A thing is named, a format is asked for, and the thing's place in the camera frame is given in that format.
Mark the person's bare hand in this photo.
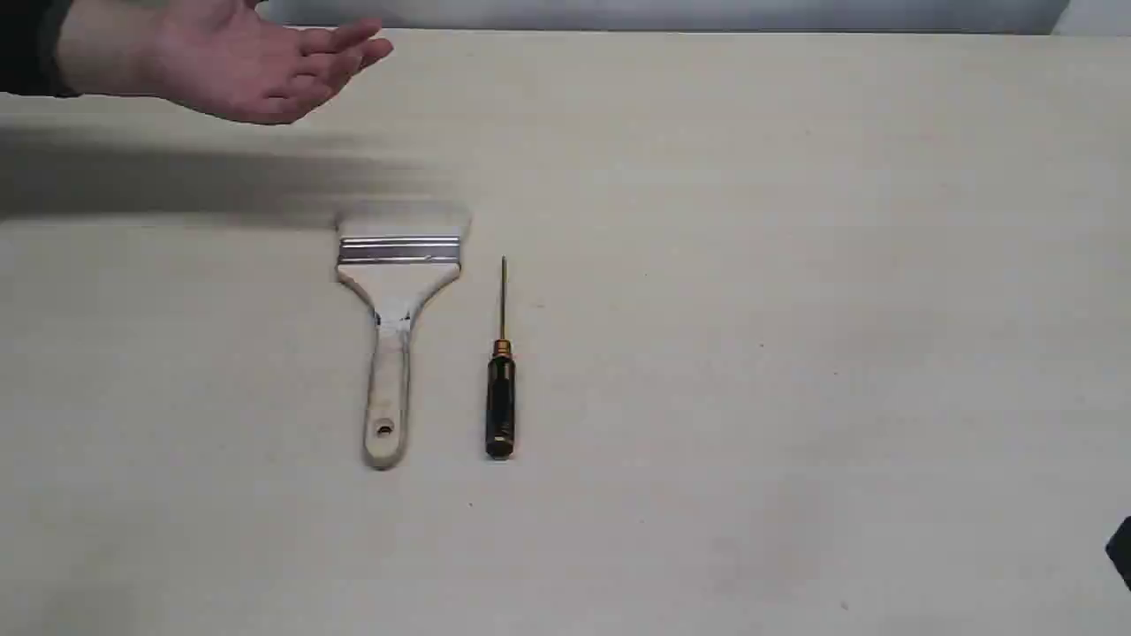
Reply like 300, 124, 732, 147
143, 1, 392, 124

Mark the wide wooden paint brush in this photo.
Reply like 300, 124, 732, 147
335, 201, 470, 471

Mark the black gold precision screwdriver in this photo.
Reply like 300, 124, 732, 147
484, 256, 517, 459

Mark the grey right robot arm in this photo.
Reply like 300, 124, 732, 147
1105, 516, 1131, 588

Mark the black-sleeved forearm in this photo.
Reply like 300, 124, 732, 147
1, 1, 158, 98

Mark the white backdrop curtain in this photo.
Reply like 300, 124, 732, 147
256, 0, 1131, 36

